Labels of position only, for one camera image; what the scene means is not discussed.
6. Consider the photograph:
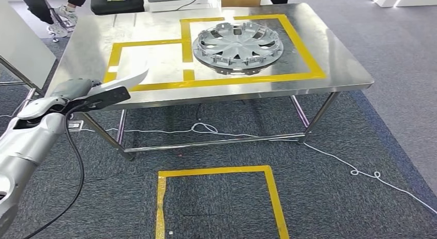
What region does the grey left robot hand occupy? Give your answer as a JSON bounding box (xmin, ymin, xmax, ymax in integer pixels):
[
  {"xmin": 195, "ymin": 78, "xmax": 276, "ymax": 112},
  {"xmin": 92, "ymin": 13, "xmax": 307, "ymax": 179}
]
[{"xmin": 50, "ymin": 78, "xmax": 103, "ymax": 102}]

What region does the white curved plastic part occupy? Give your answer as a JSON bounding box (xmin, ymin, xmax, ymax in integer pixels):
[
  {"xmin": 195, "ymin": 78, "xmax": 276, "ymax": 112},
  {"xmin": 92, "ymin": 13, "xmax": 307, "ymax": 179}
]
[{"xmin": 87, "ymin": 67, "xmax": 150, "ymax": 97}]

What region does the stainless steel workbench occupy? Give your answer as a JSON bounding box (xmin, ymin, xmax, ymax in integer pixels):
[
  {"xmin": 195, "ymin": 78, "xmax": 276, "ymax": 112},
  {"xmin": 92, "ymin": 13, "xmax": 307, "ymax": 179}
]
[{"xmin": 45, "ymin": 3, "xmax": 376, "ymax": 162}]

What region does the white side table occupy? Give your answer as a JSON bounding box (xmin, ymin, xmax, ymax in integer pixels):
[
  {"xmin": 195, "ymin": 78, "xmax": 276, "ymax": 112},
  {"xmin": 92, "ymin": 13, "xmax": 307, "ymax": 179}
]
[{"xmin": 0, "ymin": 0, "xmax": 58, "ymax": 95}]

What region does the black carry bag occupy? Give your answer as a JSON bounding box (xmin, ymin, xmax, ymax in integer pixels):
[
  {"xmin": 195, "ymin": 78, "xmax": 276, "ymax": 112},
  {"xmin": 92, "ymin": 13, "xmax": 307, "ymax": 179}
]
[{"xmin": 90, "ymin": 0, "xmax": 145, "ymax": 16}]

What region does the grey plastic wheel cover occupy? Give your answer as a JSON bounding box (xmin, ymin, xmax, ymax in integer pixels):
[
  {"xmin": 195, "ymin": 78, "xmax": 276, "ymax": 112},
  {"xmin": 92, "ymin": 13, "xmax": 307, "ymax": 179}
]
[{"xmin": 192, "ymin": 21, "xmax": 285, "ymax": 76}]

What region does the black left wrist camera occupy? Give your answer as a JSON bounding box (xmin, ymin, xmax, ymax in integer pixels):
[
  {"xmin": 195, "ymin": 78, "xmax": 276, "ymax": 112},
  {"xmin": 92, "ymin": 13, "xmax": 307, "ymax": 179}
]
[{"xmin": 62, "ymin": 86, "xmax": 132, "ymax": 112}]

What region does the small yellow tape frame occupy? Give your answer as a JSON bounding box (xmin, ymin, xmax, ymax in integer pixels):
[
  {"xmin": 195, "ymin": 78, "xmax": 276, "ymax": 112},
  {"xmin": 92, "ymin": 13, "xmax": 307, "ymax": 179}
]
[{"xmin": 103, "ymin": 39, "xmax": 195, "ymax": 92}]

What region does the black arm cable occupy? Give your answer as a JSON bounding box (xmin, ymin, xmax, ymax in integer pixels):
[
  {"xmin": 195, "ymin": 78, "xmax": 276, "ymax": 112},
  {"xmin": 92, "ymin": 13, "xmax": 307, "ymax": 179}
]
[{"xmin": 22, "ymin": 104, "xmax": 86, "ymax": 239}]

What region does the black laptop cable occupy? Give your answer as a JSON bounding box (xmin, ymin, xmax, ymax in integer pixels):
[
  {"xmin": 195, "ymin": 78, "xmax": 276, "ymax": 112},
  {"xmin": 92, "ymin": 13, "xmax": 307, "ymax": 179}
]
[{"xmin": 171, "ymin": 0, "xmax": 200, "ymax": 12}]

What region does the large yellow tape frame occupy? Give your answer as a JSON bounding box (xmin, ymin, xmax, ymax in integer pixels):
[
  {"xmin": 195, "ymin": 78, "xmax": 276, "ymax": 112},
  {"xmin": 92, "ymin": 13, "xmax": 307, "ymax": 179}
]
[{"xmin": 180, "ymin": 13, "xmax": 327, "ymax": 90}]

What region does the white floor cable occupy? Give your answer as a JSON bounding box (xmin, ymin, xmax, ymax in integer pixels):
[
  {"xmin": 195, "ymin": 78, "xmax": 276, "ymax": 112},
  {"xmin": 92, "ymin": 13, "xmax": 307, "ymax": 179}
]
[{"xmin": 78, "ymin": 122, "xmax": 437, "ymax": 215}]

